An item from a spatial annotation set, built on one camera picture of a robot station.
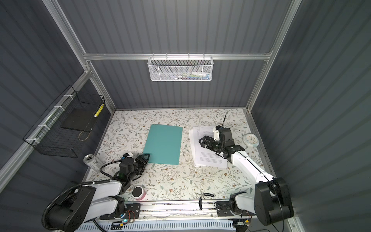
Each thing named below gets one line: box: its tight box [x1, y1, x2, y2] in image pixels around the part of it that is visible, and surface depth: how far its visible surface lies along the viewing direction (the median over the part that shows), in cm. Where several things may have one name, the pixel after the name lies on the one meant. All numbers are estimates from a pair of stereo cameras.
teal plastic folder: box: [142, 124, 184, 165], surface depth 102 cm
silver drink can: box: [83, 153, 102, 174], surface depth 80 cm
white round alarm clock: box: [242, 132, 260, 148], surface depth 101 cm
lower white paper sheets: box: [188, 126, 225, 169], surface depth 96 cm
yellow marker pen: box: [93, 103, 105, 118], surface depth 83 cm
